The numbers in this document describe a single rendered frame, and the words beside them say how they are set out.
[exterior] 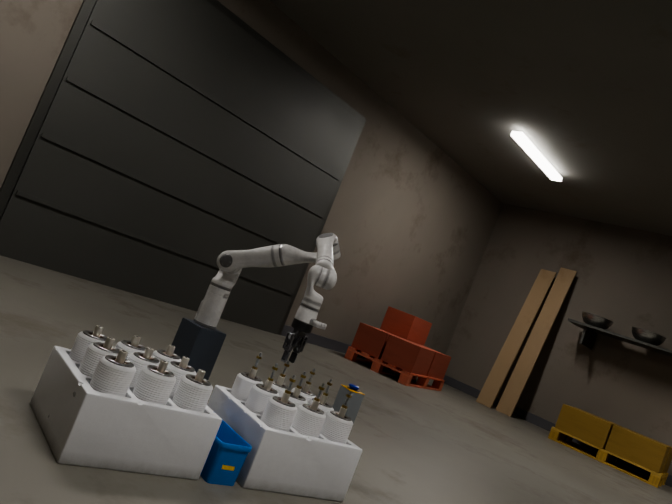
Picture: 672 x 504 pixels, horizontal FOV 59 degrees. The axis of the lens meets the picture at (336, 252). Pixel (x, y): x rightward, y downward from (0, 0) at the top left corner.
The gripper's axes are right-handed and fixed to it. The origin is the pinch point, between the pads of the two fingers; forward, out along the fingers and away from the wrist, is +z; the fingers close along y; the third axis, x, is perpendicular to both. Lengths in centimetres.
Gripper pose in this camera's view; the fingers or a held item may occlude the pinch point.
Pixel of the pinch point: (288, 358)
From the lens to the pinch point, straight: 216.8
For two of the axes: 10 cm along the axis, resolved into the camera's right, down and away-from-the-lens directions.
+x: 8.6, 3.3, -3.9
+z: -3.8, 9.2, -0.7
